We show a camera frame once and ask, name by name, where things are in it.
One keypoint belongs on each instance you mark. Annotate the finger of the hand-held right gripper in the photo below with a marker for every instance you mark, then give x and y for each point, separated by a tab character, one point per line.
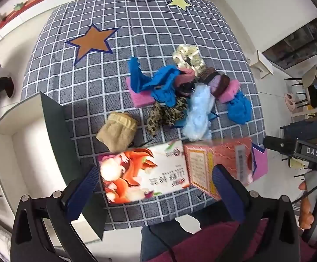
278	144

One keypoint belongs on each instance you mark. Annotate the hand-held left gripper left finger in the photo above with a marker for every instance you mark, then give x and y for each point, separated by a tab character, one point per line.
84	193

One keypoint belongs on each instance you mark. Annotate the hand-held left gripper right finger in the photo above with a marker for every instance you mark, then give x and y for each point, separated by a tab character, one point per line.
226	191

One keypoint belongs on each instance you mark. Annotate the red printed box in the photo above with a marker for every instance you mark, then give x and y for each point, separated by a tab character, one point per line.
202	163

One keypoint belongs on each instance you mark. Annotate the floral printed box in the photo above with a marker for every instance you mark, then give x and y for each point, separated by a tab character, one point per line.
136	174

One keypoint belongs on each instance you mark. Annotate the light blue fluffy scrunchie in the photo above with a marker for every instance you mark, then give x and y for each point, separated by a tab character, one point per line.
198	114

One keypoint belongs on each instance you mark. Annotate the leopard print scrunchie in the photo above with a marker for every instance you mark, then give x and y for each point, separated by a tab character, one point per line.
165	117

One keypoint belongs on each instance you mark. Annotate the person's right hand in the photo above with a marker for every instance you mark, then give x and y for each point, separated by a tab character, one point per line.
307	213

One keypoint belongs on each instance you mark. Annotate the pink box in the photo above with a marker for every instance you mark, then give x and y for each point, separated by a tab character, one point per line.
260	163

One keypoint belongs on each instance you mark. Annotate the pink slippers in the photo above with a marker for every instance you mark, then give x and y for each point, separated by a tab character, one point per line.
291	102

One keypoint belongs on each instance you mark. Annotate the person's maroon clothing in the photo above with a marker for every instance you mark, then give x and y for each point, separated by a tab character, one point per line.
218	237

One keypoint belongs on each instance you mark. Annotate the blue mesh cloth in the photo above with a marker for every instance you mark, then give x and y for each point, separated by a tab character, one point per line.
240	109
163	79

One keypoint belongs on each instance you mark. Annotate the chair with black legs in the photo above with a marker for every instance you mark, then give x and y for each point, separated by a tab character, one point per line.
313	79

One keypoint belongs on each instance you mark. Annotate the beige knitted pouch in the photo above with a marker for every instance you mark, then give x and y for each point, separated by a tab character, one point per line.
117	133

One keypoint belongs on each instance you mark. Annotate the white stool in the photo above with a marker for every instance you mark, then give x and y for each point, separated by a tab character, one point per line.
260	62

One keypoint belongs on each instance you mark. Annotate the person's blue jeans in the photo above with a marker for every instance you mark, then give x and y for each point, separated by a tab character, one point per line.
158	240

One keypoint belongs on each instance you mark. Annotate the purple scrunchie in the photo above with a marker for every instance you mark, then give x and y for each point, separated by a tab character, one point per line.
215	86

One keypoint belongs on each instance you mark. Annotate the white storage bin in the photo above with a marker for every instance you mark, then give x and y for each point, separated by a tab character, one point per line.
24	131

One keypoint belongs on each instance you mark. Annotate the brown knitted scrunchie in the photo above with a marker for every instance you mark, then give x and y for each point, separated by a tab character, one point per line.
207	73

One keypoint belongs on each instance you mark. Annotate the pink knitted headband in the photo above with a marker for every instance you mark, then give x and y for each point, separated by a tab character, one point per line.
184	78

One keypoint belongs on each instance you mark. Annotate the cream satin scrunchie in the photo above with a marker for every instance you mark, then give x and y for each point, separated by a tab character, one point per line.
188	56

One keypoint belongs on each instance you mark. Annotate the grey checked mat with stars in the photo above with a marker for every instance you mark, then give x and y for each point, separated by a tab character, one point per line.
147	32

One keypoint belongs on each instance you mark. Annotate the red-topped white shelf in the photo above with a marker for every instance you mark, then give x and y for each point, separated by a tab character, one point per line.
16	16

